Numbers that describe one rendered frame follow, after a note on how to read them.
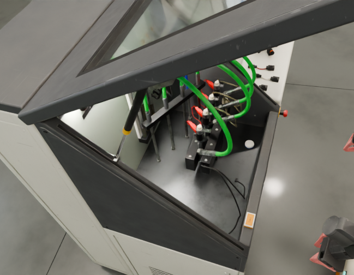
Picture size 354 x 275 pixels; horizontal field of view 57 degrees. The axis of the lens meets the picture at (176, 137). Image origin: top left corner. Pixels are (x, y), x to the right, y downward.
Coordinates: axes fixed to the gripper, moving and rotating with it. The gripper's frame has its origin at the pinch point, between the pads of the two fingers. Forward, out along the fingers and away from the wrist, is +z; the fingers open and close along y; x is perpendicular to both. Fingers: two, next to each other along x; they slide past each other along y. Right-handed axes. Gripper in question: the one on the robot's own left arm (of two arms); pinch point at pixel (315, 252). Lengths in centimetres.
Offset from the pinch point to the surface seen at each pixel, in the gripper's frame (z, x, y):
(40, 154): 11, -85, 20
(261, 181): 14.9, -18.9, -19.4
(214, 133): 23, -42, -31
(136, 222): 28, -49, 16
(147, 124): 22, -66, -15
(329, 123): 91, 41, -149
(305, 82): 104, 15, -187
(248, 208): 15.0, -19.0, -7.0
